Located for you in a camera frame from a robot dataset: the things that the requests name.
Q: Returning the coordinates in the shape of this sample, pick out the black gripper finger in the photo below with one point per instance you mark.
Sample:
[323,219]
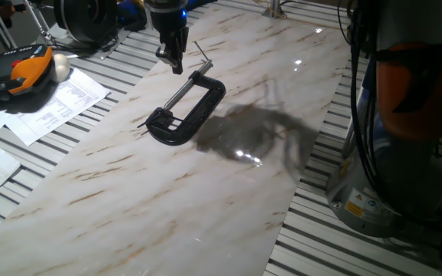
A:
[163,53]
[178,63]

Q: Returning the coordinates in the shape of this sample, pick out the marble pattern board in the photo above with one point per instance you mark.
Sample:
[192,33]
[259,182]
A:
[167,199]

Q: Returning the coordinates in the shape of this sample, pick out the grey metal tripod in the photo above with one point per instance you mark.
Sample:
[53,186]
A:
[0,25]

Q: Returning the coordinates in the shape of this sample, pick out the black round spool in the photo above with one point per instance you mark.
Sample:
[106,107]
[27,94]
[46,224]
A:
[86,19]

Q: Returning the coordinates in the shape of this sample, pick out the person hand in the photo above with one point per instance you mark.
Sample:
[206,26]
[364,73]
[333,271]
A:
[7,10]

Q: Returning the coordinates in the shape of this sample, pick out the black square clock movement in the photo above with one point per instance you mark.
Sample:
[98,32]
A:
[165,119]

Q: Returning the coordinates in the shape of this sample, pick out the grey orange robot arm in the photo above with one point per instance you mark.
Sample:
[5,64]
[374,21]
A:
[416,96]

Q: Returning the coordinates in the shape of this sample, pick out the aluminium frame post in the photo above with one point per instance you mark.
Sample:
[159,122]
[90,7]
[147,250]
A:
[274,9]

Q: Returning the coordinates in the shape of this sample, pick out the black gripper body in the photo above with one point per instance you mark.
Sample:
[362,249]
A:
[169,27]

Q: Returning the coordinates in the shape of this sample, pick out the white rounded plastic object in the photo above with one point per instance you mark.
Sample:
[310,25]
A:
[60,67]

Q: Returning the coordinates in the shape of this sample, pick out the orange black teach pendant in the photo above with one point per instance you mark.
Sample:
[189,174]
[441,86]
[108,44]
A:
[14,73]

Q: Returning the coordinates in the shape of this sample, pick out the black metal C-clamp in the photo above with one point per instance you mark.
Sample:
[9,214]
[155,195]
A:
[202,111]

